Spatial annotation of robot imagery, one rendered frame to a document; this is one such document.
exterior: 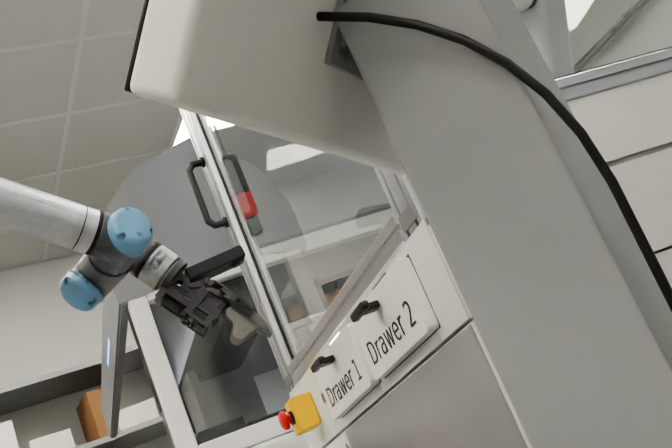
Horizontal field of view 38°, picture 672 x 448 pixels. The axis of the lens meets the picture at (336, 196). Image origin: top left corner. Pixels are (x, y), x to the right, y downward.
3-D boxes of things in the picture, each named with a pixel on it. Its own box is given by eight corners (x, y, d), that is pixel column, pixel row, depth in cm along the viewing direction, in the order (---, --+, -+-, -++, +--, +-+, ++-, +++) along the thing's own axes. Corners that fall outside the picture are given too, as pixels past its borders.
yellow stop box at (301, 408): (299, 431, 200) (286, 398, 202) (293, 438, 206) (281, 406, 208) (322, 422, 201) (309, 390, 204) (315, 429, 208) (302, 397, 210)
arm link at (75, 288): (71, 261, 160) (110, 224, 168) (48, 292, 168) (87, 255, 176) (108, 292, 161) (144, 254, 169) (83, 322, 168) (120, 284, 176)
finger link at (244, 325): (256, 356, 174) (214, 327, 174) (274, 330, 177) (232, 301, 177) (259, 352, 171) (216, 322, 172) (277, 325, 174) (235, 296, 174)
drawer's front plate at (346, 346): (371, 384, 161) (346, 324, 165) (333, 420, 187) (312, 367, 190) (380, 381, 162) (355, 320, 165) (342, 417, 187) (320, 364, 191)
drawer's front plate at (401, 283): (429, 330, 133) (397, 258, 137) (375, 381, 159) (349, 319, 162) (440, 326, 134) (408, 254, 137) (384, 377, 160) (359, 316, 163)
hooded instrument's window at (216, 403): (181, 473, 242) (125, 307, 256) (148, 541, 400) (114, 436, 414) (560, 328, 281) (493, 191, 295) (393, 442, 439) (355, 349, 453)
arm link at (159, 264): (161, 253, 182) (164, 237, 175) (181, 267, 182) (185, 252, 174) (137, 284, 178) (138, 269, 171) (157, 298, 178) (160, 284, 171)
